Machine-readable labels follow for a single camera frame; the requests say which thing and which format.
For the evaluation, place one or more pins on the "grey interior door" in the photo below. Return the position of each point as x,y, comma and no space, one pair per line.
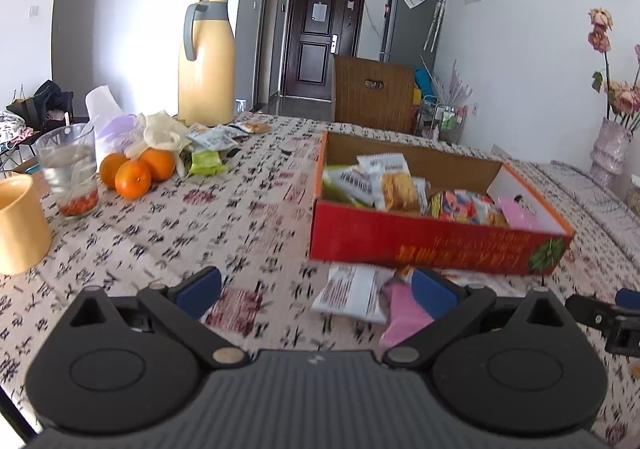
267,39

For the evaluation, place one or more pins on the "dark clothes heap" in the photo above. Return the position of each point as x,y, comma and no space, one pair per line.
47,101

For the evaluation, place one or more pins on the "orange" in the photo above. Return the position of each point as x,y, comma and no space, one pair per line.
133,179
157,163
111,168

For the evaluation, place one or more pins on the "blue plastic dustpan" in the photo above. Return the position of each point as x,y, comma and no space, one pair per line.
424,84

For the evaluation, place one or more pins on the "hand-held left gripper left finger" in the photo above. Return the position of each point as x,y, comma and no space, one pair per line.
200,286

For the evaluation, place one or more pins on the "dark brown entrance door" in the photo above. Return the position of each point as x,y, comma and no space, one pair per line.
300,29

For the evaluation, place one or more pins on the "yellow cup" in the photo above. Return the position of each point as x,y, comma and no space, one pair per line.
20,229

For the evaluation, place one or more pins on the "bright green snack packet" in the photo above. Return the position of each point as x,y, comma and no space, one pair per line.
207,163

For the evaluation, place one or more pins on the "wooden chair back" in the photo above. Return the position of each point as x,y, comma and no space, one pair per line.
360,109

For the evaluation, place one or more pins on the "lilac tissue pack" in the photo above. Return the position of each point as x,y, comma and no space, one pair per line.
102,104

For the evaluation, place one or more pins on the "white dried grass bunch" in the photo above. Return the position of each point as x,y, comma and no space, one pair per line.
452,84

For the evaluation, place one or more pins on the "grey refrigerator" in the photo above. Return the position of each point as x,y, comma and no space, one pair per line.
405,29

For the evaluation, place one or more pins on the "clear glass cup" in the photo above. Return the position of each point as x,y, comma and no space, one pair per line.
65,169

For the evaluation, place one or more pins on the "white red-print snack packet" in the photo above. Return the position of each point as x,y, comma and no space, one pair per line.
350,294

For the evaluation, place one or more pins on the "clear storage jar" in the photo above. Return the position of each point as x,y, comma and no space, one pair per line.
634,199

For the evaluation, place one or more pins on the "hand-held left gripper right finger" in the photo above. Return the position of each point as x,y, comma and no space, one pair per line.
432,294

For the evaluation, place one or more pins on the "pink snack packet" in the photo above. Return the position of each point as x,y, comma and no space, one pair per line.
400,324

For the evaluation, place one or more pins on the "white umbrella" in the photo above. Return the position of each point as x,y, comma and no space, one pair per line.
436,24

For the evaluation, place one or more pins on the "pile of mixed snacks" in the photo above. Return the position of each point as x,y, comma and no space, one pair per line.
395,189

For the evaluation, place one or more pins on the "white rubber gloves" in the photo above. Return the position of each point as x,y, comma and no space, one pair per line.
160,131

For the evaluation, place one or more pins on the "small orange snack packet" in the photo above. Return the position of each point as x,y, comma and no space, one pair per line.
255,128

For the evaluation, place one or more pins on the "dried rose bouquet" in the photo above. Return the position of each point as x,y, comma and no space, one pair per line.
600,36

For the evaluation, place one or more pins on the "white blue snack packet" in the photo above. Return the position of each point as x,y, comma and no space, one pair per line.
215,139

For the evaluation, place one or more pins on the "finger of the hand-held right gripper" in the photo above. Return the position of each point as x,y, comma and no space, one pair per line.
595,310
629,299

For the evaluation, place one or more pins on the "red cardboard box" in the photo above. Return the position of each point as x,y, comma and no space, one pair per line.
400,239

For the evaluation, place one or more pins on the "yellow thermos jug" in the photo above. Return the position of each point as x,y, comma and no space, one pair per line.
207,79

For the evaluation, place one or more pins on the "pink textured vase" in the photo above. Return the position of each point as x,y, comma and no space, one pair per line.
610,149

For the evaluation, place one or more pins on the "grey patterned cloth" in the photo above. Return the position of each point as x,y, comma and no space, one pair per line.
590,199

